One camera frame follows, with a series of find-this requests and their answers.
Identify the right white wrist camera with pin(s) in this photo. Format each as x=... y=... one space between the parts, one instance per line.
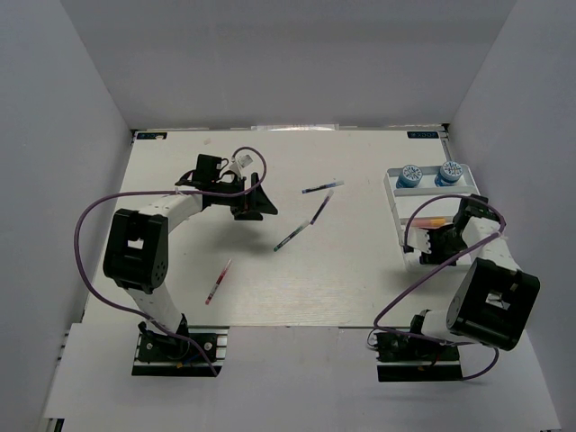
x=416 y=239

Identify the orange cap highlighter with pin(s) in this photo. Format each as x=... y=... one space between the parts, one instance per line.
x=429 y=223

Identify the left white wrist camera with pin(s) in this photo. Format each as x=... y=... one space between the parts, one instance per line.
x=237 y=164

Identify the green gel pen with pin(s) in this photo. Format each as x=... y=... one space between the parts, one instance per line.
x=292 y=235

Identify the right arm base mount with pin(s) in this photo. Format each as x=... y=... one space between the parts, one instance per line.
x=411 y=360

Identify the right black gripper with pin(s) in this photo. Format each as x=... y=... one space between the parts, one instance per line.
x=435 y=257

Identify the blue gel pen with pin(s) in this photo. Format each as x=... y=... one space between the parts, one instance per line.
x=322 y=187

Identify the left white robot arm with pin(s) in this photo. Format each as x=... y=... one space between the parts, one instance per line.
x=136 y=254

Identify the red gel pen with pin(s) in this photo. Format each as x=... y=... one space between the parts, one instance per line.
x=218 y=282

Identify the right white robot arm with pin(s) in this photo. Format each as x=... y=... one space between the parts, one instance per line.
x=493 y=302

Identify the purple gel pen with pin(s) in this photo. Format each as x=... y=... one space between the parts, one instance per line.
x=322 y=206

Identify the blue ink jar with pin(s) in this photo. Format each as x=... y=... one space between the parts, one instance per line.
x=448 y=174
x=409 y=177

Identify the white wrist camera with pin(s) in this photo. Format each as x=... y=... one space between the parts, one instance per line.
x=237 y=164
x=416 y=239

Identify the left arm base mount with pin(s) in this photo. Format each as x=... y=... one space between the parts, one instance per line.
x=156 y=357

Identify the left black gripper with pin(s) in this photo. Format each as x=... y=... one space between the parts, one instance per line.
x=253 y=206

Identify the white divided organizer tray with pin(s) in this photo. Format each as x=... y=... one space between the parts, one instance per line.
x=432 y=198

